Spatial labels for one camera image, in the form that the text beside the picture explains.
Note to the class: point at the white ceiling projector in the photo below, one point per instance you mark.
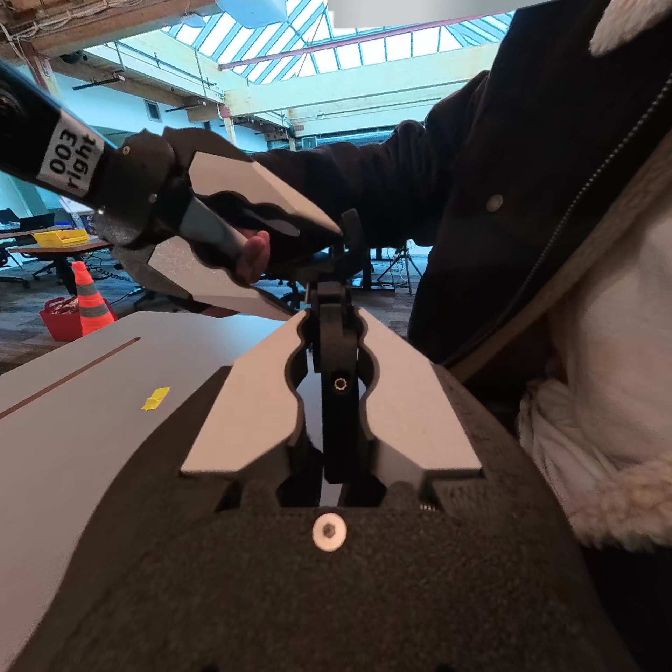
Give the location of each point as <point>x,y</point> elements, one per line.
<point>252,13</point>

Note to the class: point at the black plastic bracket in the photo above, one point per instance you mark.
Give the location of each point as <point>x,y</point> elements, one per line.
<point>340,420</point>

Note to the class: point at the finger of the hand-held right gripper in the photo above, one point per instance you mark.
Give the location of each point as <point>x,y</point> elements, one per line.
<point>210,283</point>
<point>252,183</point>

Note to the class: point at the yellow tape strip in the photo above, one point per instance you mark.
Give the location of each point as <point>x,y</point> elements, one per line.
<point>156,398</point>

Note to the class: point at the red basket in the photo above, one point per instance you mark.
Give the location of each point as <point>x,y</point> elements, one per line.
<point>57,325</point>

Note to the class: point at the person's right hand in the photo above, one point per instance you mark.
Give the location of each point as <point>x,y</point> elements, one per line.
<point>254,257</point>

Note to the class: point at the wooden table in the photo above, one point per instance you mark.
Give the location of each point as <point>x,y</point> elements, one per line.
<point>78,249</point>

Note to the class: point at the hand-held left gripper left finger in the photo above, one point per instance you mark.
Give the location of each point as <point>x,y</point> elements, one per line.
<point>241,420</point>

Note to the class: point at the person's white shirt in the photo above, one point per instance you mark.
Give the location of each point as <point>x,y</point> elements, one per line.
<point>603,367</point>

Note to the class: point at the grey desk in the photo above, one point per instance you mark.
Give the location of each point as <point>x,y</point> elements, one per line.
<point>78,446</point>

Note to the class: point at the striped traffic cone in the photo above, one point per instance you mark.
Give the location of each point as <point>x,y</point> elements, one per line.
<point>92,309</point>

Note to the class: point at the black tripod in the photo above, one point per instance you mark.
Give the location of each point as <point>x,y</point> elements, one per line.
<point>405,254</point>

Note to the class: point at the wooden column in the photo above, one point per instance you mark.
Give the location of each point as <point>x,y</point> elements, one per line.
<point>42,68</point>
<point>230,131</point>

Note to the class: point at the person's right forearm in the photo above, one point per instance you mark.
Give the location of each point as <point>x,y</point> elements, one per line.
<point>367,178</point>

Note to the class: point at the black curved plastic part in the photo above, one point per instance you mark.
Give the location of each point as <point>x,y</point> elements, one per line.
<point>353,231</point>

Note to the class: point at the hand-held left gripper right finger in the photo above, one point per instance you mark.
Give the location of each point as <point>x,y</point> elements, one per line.
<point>420,420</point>

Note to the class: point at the yellow plastic bin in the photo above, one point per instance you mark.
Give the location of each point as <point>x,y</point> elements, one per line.
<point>60,237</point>

